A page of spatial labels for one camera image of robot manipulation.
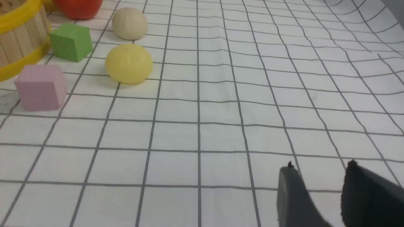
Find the white grid tablecloth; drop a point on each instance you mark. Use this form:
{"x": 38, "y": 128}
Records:
{"x": 238, "y": 89}

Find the yellow bun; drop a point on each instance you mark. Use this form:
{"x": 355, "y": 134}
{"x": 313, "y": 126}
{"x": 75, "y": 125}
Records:
{"x": 129, "y": 64}

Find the cream white bun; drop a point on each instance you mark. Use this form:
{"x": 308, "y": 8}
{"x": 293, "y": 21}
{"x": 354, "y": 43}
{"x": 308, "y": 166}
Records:
{"x": 129, "y": 23}

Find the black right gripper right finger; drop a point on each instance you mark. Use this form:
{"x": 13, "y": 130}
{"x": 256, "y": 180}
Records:
{"x": 370, "y": 200}

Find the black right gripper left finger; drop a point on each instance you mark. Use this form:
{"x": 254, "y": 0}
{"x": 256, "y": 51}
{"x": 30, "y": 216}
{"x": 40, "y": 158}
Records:
{"x": 295, "y": 207}

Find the wooden steamer tray yellow rim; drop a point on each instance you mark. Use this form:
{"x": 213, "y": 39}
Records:
{"x": 24, "y": 35}

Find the pink foam cube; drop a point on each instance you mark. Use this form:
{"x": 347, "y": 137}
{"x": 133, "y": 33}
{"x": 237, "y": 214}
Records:
{"x": 41, "y": 88}

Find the red apple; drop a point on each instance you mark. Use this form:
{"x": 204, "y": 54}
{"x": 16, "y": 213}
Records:
{"x": 79, "y": 9}

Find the green foam cube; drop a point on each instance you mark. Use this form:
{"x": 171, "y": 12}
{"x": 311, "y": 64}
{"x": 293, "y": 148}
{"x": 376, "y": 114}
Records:
{"x": 71, "y": 42}

